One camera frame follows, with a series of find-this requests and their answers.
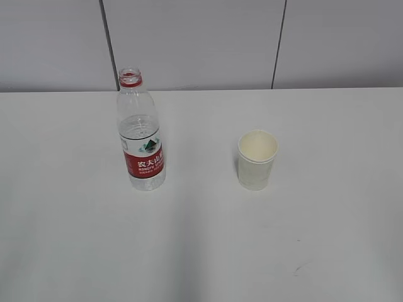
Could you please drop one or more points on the clear water bottle red label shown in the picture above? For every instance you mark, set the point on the clear water bottle red label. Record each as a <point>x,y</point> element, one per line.
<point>139,131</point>

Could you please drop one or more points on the white paper cup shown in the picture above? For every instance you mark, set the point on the white paper cup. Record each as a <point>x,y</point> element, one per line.
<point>257,151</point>

